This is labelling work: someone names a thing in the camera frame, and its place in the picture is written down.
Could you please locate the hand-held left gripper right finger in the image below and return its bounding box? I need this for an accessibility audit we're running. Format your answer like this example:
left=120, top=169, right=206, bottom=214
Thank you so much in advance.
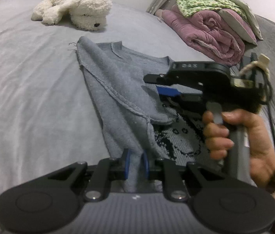
left=141, top=151, right=226, bottom=202

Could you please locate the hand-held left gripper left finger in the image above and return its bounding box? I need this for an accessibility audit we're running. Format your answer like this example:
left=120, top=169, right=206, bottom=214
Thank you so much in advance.
left=47, top=148, right=131, bottom=202

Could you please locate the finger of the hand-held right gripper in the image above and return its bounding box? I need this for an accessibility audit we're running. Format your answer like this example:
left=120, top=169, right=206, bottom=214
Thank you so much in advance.
left=143, top=73, right=170, bottom=86
left=155, top=85, right=204, bottom=103

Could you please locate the grey sweater with cat print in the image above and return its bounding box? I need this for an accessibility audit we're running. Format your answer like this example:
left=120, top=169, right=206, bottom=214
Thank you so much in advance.
left=69, top=36, right=225, bottom=193

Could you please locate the person's right hand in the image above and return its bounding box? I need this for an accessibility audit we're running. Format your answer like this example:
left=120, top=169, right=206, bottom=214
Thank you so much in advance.
left=202, top=109, right=275, bottom=189

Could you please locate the pink folded quilt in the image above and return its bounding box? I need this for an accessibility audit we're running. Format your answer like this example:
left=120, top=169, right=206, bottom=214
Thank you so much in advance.
left=162, top=5, right=247, bottom=66

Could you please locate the beige pillow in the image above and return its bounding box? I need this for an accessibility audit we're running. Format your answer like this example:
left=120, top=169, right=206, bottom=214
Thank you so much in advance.
left=219, top=0, right=264, bottom=46

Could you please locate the white plush dog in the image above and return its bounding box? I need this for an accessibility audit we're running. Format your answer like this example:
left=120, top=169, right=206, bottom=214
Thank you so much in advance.
left=31, top=0, right=113, bottom=32

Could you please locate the grey bed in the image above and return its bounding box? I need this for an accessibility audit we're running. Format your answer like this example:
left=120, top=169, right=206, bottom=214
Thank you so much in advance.
left=0, top=0, right=275, bottom=234

